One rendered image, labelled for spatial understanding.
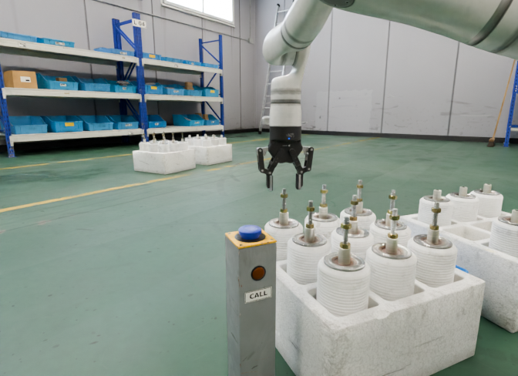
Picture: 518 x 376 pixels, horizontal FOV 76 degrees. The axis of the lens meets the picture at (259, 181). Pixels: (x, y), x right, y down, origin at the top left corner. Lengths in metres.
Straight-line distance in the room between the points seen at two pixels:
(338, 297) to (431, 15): 0.45
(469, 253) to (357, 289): 0.50
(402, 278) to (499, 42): 0.42
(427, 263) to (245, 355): 0.41
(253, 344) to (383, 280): 0.27
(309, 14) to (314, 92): 7.22
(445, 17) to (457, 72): 6.50
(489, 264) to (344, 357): 0.53
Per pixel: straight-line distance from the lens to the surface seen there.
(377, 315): 0.66
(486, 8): 0.51
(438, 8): 0.50
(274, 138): 0.76
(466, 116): 6.95
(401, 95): 7.15
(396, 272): 0.69
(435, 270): 0.79
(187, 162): 3.08
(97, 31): 6.20
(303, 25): 0.64
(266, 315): 0.62
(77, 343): 0.95
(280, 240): 0.80
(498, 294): 1.05
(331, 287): 0.63
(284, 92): 0.75
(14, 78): 4.90
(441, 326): 0.80
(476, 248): 1.05
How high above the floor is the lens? 0.53
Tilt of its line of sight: 12 degrees down
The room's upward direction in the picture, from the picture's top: straight up
